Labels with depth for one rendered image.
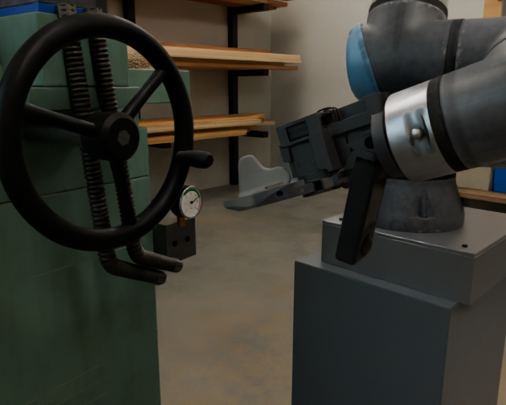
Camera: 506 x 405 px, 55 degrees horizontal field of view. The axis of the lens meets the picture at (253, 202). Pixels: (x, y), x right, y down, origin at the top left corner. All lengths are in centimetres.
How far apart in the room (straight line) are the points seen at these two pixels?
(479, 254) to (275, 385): 91
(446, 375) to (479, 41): 51
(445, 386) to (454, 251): 22
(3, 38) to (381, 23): 48
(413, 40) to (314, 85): 388
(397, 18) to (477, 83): 17
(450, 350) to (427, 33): 49
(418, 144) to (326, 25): 396
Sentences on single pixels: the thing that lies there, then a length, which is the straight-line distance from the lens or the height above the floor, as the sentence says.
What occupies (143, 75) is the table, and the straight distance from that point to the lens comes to 91.
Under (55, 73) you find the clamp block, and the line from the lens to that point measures 69.
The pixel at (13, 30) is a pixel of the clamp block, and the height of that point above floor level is 94.
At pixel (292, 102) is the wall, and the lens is 460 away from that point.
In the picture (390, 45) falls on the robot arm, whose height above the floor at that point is 91.
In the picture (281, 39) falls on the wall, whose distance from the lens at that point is 471.
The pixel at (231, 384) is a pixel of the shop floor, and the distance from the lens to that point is 157.
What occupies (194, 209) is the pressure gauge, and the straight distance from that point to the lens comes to 93.
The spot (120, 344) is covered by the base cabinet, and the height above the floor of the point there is 41.
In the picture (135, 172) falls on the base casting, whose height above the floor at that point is 72.
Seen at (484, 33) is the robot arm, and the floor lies 92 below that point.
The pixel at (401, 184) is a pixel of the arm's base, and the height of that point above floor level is 71.
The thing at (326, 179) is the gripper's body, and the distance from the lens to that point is 51.
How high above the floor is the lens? 87
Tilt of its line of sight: 13 degrees down
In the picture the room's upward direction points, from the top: straight up
